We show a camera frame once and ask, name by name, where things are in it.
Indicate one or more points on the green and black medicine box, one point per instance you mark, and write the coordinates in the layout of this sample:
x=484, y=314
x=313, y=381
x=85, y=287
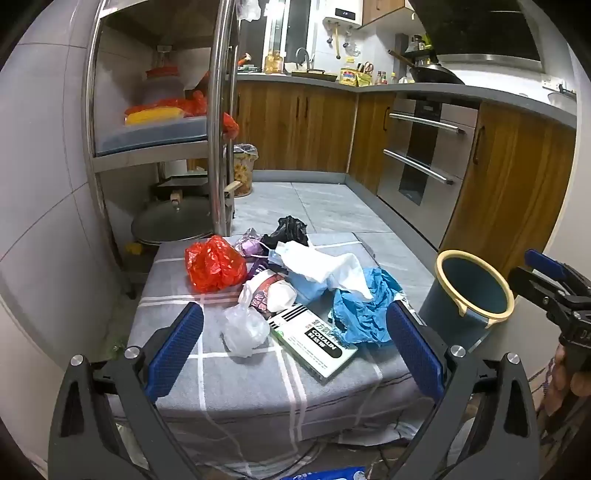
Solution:
x=314, y=344

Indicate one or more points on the yellow drink bottles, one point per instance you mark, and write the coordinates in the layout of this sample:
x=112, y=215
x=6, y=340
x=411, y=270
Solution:
x=274, y=62

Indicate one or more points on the person's right hand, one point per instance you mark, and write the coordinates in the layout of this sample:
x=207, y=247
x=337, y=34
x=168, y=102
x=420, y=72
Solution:
x=557, y=364

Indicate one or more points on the stainless steel rack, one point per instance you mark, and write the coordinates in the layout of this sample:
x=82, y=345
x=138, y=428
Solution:
x=217, y=138

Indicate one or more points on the yellow packet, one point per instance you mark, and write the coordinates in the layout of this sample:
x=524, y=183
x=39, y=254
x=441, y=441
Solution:
x=154, y=115

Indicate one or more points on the red plastic bag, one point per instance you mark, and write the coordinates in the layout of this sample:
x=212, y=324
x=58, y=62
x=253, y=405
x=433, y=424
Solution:
x=212, y=265

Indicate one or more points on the wooden cabinet panel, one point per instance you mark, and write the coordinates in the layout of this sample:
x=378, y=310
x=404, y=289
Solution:
x=508, y=184

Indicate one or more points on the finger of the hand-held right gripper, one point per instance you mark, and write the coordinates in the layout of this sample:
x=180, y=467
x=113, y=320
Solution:
x=542, y=263
x=538, y=288

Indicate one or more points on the white tissue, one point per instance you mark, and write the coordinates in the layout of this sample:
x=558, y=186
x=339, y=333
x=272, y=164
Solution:
x=337, y=270

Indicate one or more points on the clear plastic bag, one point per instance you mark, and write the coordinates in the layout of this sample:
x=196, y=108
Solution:
x=244, y=330

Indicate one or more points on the small sauce bottles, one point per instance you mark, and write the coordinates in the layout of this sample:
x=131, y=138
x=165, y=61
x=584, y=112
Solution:
x=381, y=78

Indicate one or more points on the stainless steel oven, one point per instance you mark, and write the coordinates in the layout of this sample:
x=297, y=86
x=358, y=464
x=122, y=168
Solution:
x=425, y=152

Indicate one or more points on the chrome faucet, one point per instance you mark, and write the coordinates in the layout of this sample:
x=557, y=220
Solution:
x=302, y=55

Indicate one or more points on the white water heater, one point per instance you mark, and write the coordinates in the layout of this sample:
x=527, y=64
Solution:
x=344, y=16

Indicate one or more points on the black plastic bag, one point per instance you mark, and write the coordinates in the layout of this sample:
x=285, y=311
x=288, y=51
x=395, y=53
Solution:
x=288, y=230

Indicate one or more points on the yellow sponge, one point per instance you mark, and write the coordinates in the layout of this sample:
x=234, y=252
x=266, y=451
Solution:
x=135, y=248

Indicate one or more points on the blue bin with yellow rim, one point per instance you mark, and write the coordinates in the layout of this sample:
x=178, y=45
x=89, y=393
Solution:
x=466, y=295

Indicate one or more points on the blue tray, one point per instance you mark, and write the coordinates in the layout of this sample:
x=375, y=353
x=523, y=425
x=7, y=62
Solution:
x=147, y=136

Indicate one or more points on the floral bin with plastic liner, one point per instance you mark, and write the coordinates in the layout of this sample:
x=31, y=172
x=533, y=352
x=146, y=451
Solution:
x=242, y=168

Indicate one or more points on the grey checked blanket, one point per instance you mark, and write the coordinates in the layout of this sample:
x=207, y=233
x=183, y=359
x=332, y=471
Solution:
x=231, y=392

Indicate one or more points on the purple wrapper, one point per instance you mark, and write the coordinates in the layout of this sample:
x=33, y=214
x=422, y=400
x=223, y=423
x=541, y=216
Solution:
x=251, y=242

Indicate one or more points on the blue printed packet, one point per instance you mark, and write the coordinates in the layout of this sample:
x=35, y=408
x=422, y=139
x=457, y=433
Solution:
x=323, y=474

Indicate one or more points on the black wok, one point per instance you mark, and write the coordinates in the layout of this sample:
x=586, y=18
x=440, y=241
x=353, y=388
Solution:
x=436, y=74

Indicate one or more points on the yellow food packages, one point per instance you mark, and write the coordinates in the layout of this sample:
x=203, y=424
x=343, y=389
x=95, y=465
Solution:
x=355, y=77

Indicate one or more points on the glass pot lid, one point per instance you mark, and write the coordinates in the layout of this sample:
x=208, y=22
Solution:
x=171, y=224

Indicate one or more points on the red bag on rack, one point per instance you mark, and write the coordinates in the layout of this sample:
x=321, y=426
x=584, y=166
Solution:
x=230, y=124
x=194, y=104

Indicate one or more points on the wooden kitchen cabinets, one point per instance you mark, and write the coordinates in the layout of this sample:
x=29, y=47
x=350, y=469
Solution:
x=295, y=124

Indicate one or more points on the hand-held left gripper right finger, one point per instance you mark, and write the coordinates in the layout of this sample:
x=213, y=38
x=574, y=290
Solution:
x=413, y=346

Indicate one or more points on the black range hood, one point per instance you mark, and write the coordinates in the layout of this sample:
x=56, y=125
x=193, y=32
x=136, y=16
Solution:
x=480, y=27

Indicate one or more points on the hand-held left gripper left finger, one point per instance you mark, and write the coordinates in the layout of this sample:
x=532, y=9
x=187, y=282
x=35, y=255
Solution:
x=178, y=346

